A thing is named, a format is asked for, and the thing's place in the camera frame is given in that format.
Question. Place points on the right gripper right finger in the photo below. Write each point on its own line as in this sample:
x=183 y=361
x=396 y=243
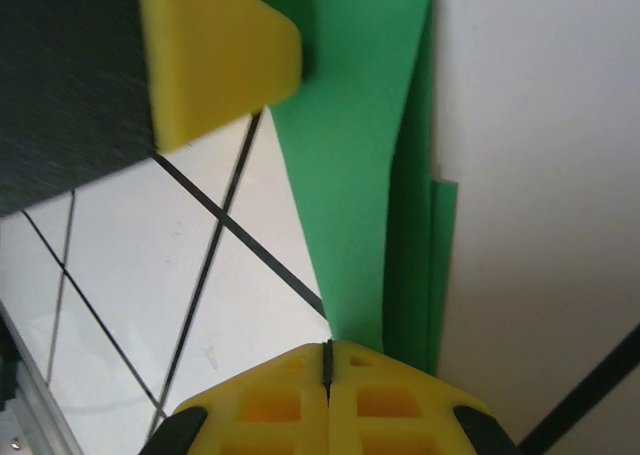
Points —
x=390 y=415

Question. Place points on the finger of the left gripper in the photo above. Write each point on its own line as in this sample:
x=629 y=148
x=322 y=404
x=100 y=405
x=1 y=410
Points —
x=210 y=65

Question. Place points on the green cloth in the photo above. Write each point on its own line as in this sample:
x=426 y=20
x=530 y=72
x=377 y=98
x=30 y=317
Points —
x=350 y=175

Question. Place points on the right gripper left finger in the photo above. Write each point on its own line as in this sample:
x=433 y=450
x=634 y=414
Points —
x=270 y=415

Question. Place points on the long aluminium base rail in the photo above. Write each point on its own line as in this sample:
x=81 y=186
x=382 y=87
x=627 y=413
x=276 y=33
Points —
x=35 y=415

